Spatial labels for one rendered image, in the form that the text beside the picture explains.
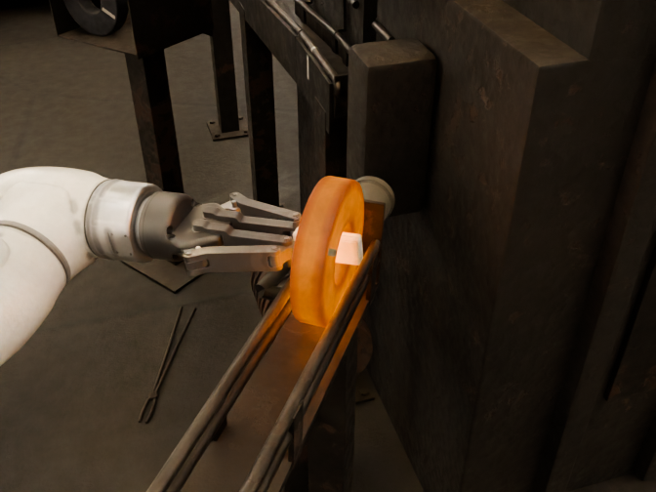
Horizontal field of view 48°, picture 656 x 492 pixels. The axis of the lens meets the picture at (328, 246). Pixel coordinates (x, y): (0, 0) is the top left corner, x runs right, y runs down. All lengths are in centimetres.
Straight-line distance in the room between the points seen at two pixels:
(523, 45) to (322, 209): 28
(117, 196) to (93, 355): 92
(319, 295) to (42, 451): 96
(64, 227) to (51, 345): 95
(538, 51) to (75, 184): 51
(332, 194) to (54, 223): 30
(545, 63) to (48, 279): 55
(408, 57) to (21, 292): 53
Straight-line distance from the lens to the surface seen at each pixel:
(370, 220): 81
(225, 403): 64
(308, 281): 69
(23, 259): 79
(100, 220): 82
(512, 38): 83
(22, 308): 78
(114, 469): 149
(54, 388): 166
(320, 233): 68
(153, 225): 79
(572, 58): 80
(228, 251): 74
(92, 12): 164
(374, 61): 93
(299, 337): 76
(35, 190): 85
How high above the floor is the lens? 117
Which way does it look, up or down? 37 degrees down
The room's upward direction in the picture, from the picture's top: straight up
